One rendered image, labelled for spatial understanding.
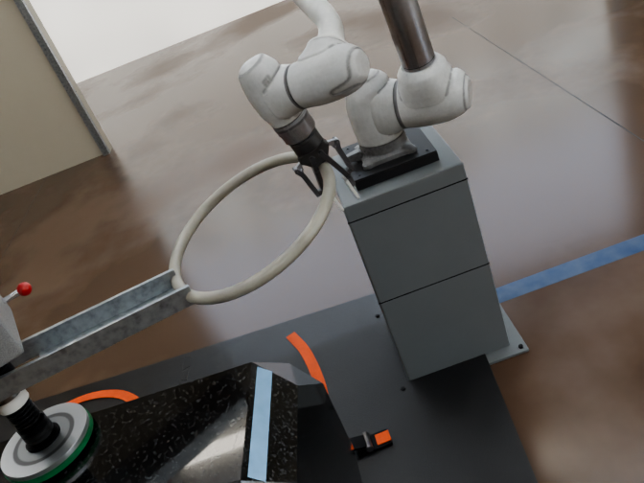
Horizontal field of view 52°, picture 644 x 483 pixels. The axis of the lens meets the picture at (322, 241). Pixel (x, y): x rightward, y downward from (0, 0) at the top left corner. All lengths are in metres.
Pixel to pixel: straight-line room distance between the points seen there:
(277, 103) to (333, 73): 0.16
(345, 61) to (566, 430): 1.41
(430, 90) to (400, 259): 0.56
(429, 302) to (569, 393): 0.54
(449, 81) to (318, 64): 0.70
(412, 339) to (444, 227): 0.46
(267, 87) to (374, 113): 0.68
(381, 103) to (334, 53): 0.69
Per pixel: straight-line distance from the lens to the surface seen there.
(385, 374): 2.58
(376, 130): 2.10
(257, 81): 1.46
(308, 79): 1.40
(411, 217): 2.12
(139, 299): 1.65
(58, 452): 1.64
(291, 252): 1.42
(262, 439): 1.44
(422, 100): 2.00
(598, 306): 2.67
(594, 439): 2.26
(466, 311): 2.39
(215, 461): 1.42
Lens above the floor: 1.78
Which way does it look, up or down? 31 degrees down
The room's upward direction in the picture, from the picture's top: 23 degrees counter-clockwise
